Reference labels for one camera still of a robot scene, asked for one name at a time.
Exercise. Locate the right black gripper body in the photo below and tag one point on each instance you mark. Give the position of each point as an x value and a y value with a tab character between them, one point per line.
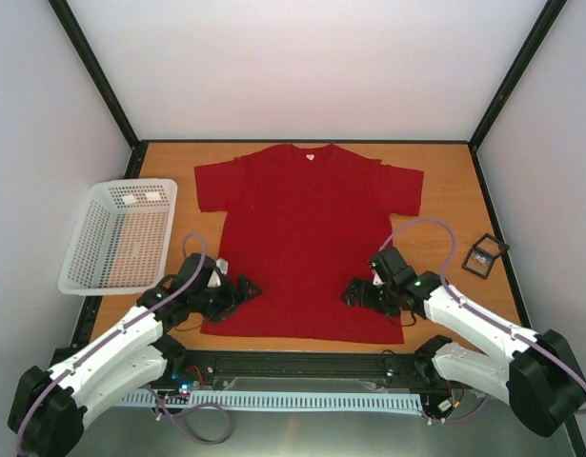
382	300

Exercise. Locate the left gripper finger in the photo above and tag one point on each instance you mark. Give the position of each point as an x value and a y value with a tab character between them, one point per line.
247	288
236	302

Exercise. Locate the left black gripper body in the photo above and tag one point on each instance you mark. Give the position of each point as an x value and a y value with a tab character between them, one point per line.
213	303

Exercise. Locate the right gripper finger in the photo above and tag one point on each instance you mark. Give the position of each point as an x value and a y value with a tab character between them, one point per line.
353	298
357	285

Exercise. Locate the red t-shirt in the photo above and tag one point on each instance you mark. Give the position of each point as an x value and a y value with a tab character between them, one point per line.
301	224

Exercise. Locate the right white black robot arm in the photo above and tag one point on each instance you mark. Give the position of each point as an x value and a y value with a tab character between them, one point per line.
535	374

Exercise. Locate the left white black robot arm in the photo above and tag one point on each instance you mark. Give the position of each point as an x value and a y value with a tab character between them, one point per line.
51	408

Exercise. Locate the black clear brooch box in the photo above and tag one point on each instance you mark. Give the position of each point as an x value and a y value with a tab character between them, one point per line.
483	254

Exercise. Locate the white perforated plastic basket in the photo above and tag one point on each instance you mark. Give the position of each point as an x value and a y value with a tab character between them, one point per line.
121	240

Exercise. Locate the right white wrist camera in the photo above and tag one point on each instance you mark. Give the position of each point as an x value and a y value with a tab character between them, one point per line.
377	280

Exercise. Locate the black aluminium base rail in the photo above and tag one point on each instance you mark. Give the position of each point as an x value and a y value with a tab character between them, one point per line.
413	371

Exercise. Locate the light blue cable duct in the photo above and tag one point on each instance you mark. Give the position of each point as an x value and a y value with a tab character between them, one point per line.
278	401

